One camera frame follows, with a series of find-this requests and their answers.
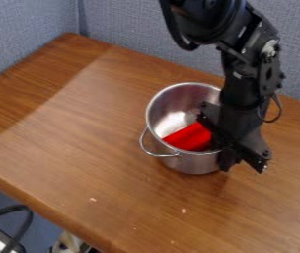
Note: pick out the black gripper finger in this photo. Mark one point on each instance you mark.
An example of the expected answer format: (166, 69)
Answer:
(229, 159)

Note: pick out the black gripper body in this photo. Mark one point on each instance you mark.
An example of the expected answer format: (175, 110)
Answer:
(235, 127)

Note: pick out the red block object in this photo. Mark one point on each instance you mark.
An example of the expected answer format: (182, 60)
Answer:
(193, 138)

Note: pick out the stainless steel pot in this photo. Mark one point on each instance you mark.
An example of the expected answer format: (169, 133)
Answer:
(173, 110)

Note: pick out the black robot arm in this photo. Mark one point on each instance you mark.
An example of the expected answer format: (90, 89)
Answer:
(233, 26)

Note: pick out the white object under table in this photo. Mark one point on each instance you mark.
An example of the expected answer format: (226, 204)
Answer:
(71, 244)

